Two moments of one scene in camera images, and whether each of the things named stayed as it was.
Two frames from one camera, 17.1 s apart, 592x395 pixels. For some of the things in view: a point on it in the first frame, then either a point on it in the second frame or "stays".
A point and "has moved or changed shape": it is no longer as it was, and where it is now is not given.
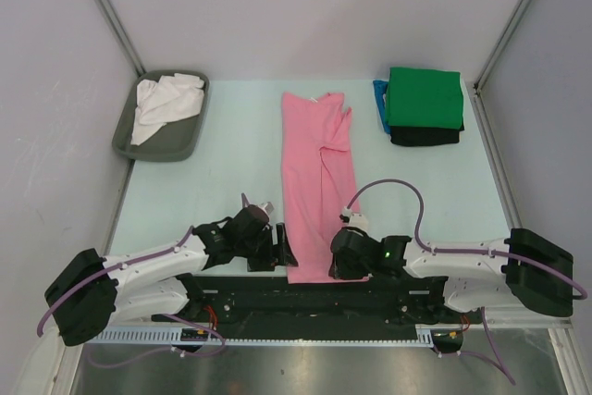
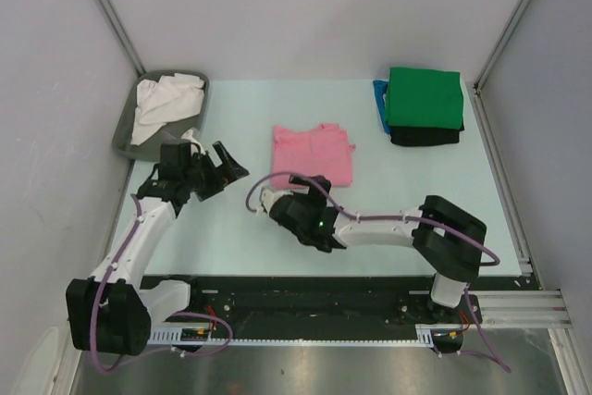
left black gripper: (278, 253) to (230, 169)
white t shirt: (164, 100) stays
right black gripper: (339, 270) to (315, 192)
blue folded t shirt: (380, 89) stays
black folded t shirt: (416, 136) stays
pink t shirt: (319, 182) has moved or changed shape
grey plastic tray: (176, 141) stays
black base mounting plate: (269, 307) stays
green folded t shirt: (425, 98) stays
